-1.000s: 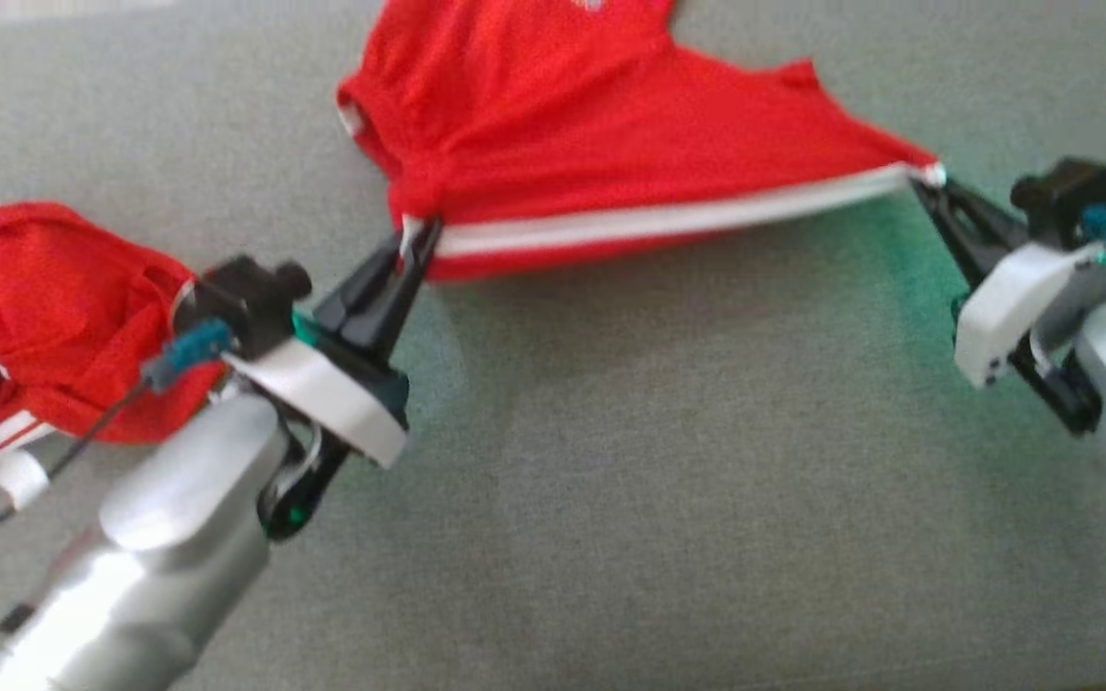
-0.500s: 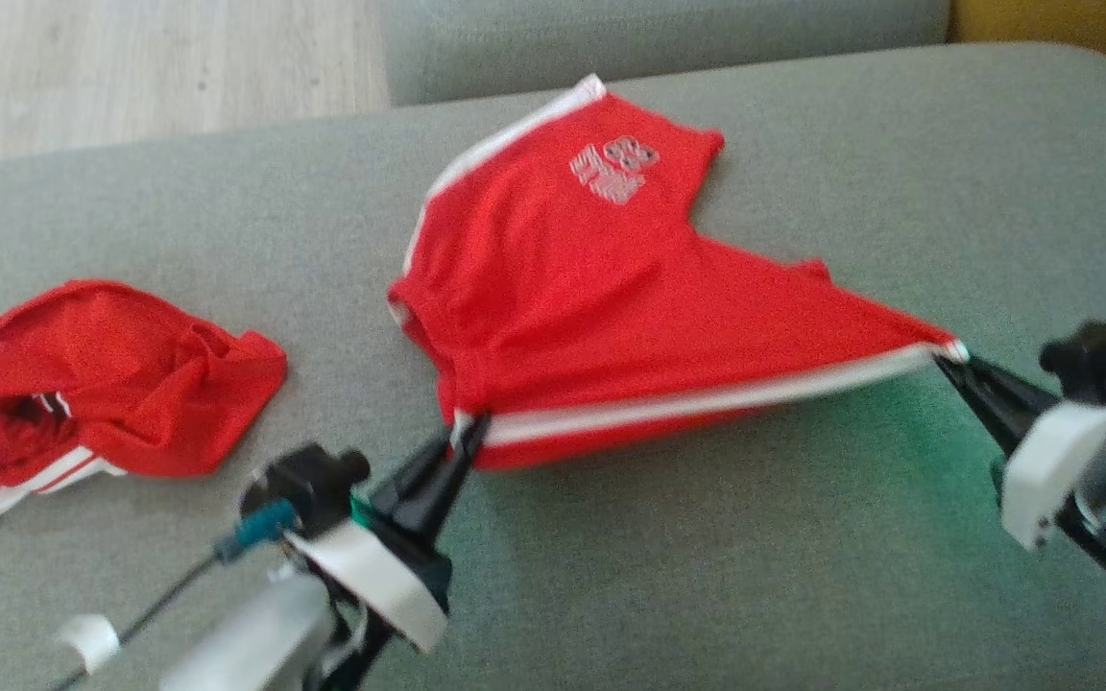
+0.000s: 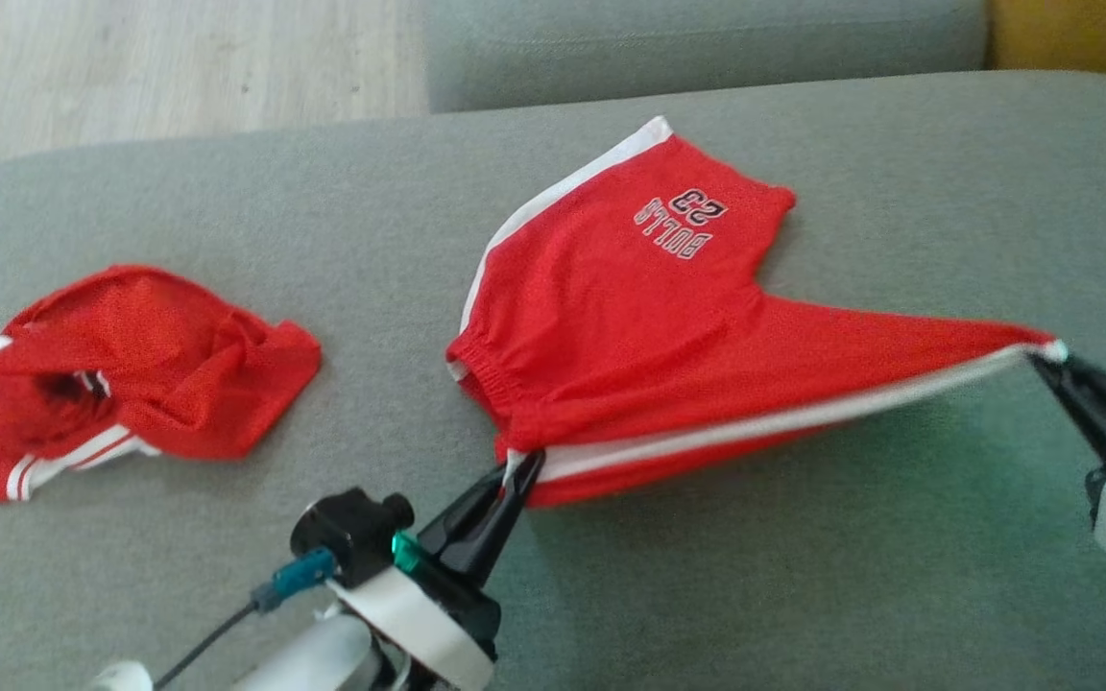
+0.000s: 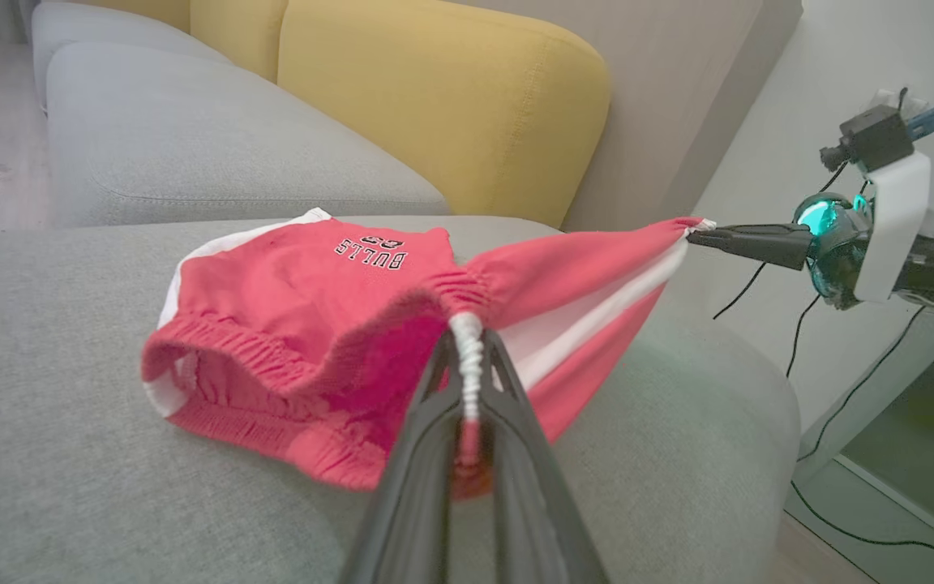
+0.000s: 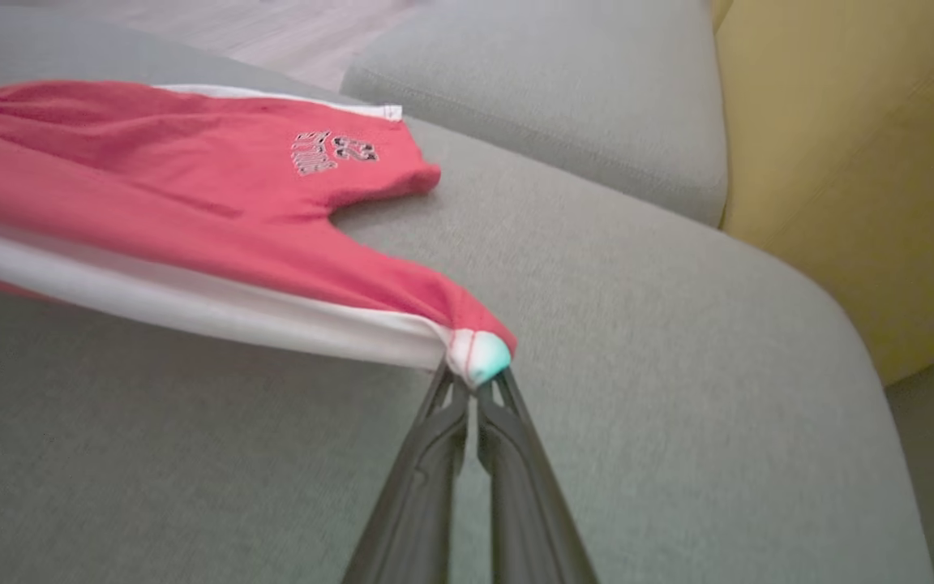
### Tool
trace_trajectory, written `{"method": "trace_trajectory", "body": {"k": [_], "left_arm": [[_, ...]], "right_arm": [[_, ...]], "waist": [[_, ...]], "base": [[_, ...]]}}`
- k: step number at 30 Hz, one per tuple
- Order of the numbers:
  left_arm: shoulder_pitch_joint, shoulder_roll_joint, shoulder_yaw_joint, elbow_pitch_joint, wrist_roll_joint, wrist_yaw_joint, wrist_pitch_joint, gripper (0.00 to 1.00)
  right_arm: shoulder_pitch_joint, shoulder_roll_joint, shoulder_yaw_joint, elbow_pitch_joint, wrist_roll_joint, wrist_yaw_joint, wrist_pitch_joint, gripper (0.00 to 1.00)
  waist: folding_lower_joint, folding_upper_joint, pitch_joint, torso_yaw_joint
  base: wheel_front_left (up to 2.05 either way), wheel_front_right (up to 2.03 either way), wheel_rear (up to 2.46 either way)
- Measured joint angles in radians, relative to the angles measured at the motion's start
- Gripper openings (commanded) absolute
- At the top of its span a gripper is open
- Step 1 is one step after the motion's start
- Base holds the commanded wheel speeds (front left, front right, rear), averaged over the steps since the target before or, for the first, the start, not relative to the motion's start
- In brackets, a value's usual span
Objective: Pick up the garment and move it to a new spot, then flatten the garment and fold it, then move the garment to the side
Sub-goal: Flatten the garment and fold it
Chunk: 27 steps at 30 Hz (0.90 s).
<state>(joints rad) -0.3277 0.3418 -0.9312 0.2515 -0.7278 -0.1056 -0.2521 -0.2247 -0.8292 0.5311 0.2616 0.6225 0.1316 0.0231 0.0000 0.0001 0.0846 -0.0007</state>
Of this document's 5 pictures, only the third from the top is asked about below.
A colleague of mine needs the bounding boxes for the yellow upholstered furniture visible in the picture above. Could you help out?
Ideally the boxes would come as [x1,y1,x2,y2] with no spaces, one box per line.
[990,0,1106,94]

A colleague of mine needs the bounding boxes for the grey sofa seat cushion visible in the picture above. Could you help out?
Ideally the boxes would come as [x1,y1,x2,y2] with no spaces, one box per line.
[0,69,1106,691]

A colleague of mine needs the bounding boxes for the red white basketball jersey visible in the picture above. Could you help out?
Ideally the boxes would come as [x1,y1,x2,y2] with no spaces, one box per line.
[0,264,324,503]

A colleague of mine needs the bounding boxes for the grey sofa back cushion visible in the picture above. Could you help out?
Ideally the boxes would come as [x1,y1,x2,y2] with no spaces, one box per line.
[423,0,991,114]

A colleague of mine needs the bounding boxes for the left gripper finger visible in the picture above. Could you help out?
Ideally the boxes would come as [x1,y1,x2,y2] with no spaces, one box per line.
[452,449,546,588]
[419,464,516,562]

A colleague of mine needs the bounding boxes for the thin black left cable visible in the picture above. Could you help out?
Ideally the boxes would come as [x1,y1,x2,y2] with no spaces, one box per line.
[155,600,261,688]

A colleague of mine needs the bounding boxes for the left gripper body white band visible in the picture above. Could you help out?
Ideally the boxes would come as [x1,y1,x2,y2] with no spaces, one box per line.
[327,533,501,691]

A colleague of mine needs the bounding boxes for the blue cable connector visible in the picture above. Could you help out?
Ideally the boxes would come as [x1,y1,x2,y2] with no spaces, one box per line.
[251,547,338,613]

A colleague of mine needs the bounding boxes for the red Bulls 23 shorts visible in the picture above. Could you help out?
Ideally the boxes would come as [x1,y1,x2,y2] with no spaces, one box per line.
[445,116,1070,510]

